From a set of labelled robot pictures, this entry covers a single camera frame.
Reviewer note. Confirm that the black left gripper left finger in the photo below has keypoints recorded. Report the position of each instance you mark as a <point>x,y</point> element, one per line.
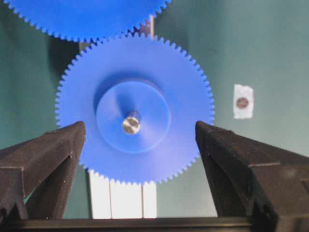
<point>36,176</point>

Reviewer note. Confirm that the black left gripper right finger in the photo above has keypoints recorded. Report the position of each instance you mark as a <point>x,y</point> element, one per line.
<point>251,178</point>

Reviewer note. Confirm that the small blue plastic gear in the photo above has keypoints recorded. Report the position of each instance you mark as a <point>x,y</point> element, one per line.
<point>152,76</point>

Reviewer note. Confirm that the long steel shaft lower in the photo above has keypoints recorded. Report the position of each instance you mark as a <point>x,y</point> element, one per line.
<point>131,123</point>

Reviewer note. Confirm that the large blue plastic gear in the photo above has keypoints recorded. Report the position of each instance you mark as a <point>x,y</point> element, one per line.
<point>85,20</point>

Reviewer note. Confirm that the white tape patch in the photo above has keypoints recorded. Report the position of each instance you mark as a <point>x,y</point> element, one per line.
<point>243,102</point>

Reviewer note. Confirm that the silver aluminium extrusion rail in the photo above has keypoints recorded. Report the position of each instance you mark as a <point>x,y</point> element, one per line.
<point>112,199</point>

